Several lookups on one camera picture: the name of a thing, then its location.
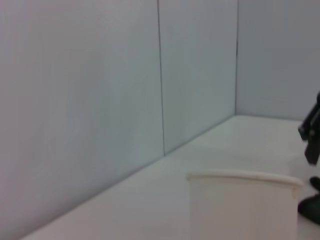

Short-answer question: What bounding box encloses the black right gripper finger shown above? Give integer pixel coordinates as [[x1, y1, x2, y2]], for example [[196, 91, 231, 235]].
[[297, 91, 320, 141], [304, 136, 320, 166]]

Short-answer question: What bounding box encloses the dark blue rag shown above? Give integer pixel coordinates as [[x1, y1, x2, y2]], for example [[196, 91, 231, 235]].
[[297, 176, 320, 226]]

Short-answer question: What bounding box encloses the white paper cup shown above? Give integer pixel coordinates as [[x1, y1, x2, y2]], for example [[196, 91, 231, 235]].
[[185, 169, 306, 240]]

